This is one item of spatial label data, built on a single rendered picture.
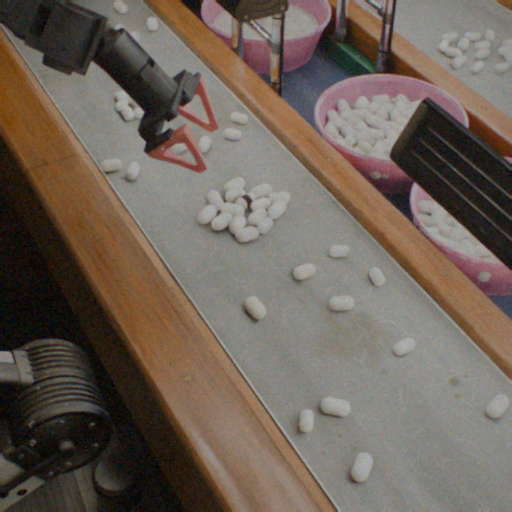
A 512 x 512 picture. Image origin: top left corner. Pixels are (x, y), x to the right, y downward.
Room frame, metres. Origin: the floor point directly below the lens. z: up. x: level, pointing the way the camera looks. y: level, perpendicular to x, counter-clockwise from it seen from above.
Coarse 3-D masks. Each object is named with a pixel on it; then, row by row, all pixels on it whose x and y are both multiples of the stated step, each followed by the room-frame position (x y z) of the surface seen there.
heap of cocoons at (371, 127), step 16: (384, 96) 1.40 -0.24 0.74; (400, 96) 1.40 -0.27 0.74; (336, 112) 1.36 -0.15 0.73; (352, 112) 1.35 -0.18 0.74; (368, 112) 1.35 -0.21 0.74; (384, 112) 1.35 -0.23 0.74; (400, 112) 1.36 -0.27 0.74; (336, 128) 1.32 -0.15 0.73; (352, 128) 1.31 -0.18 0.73; (368, 128) 1.31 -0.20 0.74; (384, 128) 1.30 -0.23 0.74; (400, 128) 1.30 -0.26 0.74; (352, 144) 1.26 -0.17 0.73; (368, 144) 1.25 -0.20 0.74; (384, 144) 1.25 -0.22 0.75; (384, 176) 1.19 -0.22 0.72
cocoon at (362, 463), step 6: (360, 456) 0.61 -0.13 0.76; (366, 456) 0.61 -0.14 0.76; (354, 462) 0.60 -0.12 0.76; (360, 462) 0.60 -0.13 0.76; (366, 462) 0.60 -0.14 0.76; (354, 468) 0.59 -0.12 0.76; (360, 468) 0.59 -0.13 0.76; (366, 468) 0.59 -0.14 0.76; (354, 474) 0.59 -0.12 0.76; (360, 474) 0.58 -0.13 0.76; (366, 474) 0.59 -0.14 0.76; (354, 480) 0.58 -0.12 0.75; (360, 480) 0.58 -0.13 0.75
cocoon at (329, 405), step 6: (324, 402) 0.69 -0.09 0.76; (330, 402) 0.69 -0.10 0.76; (336, 402) 0.69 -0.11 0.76; (342, 402) 0.69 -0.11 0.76; (324, 408) 0.68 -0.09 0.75; (330, 408) 0.68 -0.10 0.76; (336, 408) 0.68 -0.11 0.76; (342, 408) 0.68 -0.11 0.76; (348, 408) 0.68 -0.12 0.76; (336, 414) 0.68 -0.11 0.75; (342, 414) 0.68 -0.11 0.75
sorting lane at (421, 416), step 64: (64, 0) 1.78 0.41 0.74; (128, 0) 1.78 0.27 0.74; (192, 64) 1.51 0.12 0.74; (128, 128) 1.30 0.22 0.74; (192, 128) 1.30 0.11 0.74; (256, 128) 1.30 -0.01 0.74; (128, 192) 1.12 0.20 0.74; (192, 192) 1.12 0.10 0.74; (320, 192) 1.12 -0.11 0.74; (192, 256) 0.97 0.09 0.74; (256, 256) 0.97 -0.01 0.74; (320, 256) 0.97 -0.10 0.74; (384, 256) 0.97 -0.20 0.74; (256, 320) 0.84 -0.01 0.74; (320, 320) 0.84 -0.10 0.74; (384, 320) 0.85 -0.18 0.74; (448, 320) 0.85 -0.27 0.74; (256, 384) 0.73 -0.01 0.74; (320, 384) 0.73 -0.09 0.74; (384, 384) 0.73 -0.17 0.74; (448, 384) 0.73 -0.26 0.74; (320, 448) 0.63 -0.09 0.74; (384, 448) 0.63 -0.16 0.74; (448, 448) 0.63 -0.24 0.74
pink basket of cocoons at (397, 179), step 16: (352, 80) 1.42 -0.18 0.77; (368, 80) 1.43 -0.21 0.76; (384, 80) 1.43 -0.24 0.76; (400, 80) 1.43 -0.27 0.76; (416, 80) 1.42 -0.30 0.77; (336, 96) 1.39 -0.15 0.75; (352, 96) 1.41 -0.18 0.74; (368, 96) 1.42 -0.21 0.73; (416, 96) 1.41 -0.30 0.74; (432, 96) 1.39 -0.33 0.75; (448, 96) 1.37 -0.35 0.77; (320, 112) 1.33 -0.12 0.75; (464, 112) 1.32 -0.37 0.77; (320, 128) 1.26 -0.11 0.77; (336, 144) 1.22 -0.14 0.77; (352, 160) 1.21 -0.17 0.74; (368, 160) 1.19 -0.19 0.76; (384, 160) 1.17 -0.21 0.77; (368, 176) 1.20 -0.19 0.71; (400, 176) 1.19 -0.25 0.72; (384, 192) 1.20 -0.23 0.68; (400, 192) 1.20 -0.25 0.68
